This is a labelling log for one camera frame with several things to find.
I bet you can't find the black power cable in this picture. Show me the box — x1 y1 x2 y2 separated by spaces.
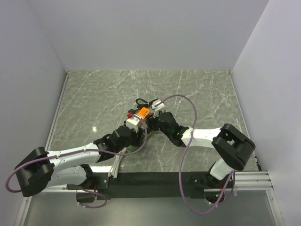
135 98 153 109

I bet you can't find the orange power strip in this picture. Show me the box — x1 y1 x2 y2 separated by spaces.
137 107 151 121

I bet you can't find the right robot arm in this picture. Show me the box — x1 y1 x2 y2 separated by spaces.
146 112 256 188

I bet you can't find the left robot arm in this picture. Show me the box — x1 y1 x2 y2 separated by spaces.
13 125 147 197

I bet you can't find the purple cable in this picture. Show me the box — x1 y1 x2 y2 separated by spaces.
161 94 237 215
5 116 149 209

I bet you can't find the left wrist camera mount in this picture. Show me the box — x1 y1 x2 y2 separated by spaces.
126 114 143 132

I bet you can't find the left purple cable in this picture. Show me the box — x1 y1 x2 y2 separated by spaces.
5 116 149 209

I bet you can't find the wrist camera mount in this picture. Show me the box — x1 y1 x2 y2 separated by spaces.
150 99 165 112
126 114 143 132

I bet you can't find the green power strip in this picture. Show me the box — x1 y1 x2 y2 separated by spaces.
127 146 139 153

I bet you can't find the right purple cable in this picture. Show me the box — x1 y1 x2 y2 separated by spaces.
161 94 237 215

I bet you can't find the black base beam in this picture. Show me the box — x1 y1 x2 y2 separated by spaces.
83 171 227 201

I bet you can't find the aluminium frame rail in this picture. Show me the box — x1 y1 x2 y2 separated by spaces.
204 170 274 192

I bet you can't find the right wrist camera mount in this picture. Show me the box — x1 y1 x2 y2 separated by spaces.
150 99 165 112

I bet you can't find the white power cable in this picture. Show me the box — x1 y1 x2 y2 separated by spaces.
108 150 127 178

